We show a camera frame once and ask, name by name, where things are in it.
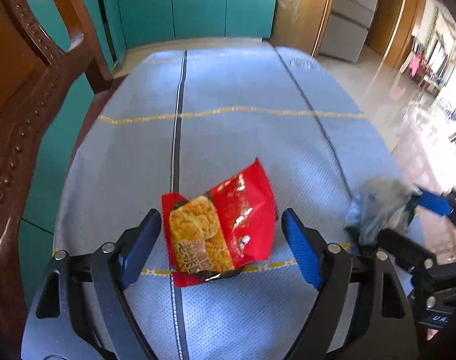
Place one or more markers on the teal kitchen cabinets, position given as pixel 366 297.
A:
pixel 120 25

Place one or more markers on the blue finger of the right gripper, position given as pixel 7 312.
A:
pixel 410 256
pixel 435 203

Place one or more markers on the carved brown wooden chair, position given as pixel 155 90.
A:
pixel 35 76

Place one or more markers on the grey refrigerator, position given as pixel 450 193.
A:
pixel 347 29

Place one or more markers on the person's right hand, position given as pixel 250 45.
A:
pixel 431 333

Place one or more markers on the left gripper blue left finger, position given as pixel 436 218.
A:
pixel 114 267

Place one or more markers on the red snack bag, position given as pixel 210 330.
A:
pixel 215 235

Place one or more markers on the blue woven tablecloth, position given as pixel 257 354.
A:
pixel 185 121

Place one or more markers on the dark green plastic bag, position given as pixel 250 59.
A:
pixel 380 203

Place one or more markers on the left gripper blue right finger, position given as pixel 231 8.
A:
pixel 327 267

